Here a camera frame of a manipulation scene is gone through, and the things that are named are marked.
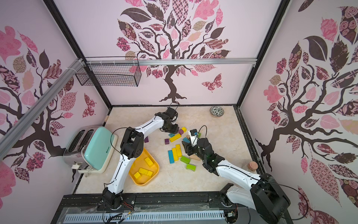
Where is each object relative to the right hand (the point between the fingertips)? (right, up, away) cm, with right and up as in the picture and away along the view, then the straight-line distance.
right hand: (186, 139), depth 82 cm
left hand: (-8, +2, +21) cm, 22 cm away
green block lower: (+2, -18, +3) cm, 18 cm away
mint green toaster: (-54, -5, -7) cm, 55 cm away
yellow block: (-30, -21, -1) cm, 37 cm away
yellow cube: (-1, +4, +21) cm, 22 cm away
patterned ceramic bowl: (+26, +18, +32) cm, 45 cm away
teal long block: (-10, -13, +8) cm, 18 cm away
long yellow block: (-7, -12, +9) cm, 16 cm away
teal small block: (0, -3, +17) cm, 17 cm away
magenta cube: (-4, +2, +21) cm, 21 cm away
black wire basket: (-52, +45, +13) cm, 70 cm away
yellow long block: (-25, -20, +1) cm, 32 cm away
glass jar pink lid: (+37, -14, -6) cm, 40 cm away
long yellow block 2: (-8, -2, +17) cm, 19 cm away
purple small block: (-14, -4, +14) cm, 20 cm away
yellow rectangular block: (-24, -15, +4) cm, 29 cm away
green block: (-1, -14, +5) cm, 15 cm away
